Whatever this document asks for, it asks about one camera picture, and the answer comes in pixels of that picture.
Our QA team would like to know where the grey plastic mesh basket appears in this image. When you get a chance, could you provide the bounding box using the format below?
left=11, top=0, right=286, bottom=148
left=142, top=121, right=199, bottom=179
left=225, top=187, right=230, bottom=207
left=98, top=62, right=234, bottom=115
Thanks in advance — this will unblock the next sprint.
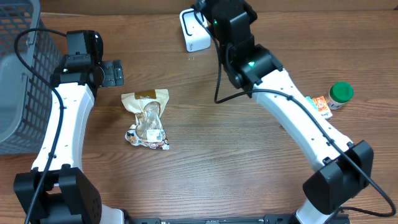
left=1, top=0, right=61, bottom=154

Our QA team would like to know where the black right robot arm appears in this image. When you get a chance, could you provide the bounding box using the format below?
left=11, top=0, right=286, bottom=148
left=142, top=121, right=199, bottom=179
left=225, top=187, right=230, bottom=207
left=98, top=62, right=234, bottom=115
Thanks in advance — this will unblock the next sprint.
left=193, top=1, right=374, bottom=223

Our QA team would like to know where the snack wrapper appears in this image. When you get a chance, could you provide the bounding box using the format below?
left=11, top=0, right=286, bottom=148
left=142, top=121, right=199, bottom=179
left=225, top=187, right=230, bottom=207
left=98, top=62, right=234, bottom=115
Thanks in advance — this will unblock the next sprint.
left=124, top=124, right=170, bottom=150

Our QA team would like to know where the teal tissue pack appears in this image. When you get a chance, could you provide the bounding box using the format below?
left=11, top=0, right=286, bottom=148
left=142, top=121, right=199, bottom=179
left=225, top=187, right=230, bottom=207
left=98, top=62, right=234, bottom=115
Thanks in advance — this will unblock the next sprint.
left=305, top=96, right=318, bottom=111

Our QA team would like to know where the white barcode scanner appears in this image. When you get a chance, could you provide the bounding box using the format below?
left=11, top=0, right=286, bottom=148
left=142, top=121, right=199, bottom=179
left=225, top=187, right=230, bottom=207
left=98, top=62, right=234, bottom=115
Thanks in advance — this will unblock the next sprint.
left=179, top=8, right=211, bottom=52

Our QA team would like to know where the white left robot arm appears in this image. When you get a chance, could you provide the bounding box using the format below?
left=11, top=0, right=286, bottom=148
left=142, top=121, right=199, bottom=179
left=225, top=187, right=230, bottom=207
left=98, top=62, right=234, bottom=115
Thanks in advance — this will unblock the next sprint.
left=14, top=30, right=129, bottom=223

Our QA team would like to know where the beige brown snack pouch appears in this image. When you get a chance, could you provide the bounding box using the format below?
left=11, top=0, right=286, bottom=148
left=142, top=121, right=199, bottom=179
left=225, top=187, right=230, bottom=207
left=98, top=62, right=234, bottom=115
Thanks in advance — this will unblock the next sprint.
left=121, top=89, right=169, bottom=142

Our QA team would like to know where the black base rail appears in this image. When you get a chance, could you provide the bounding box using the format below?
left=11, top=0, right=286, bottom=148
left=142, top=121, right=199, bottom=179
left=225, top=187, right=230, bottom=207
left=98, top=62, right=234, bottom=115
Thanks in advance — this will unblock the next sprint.
left=130, top=213, right=351, bottom=224

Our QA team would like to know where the orange tissue pack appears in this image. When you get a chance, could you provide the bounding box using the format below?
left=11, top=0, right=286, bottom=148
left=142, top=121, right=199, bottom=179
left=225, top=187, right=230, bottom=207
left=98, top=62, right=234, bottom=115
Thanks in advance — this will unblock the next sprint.
left=312, top=96, right=333, bottom=119

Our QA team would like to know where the green lid jar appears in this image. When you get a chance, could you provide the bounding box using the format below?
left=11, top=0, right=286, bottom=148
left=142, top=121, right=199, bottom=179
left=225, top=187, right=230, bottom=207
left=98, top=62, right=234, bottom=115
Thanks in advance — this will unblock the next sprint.
left=327, top=82, right=354, bottom=110

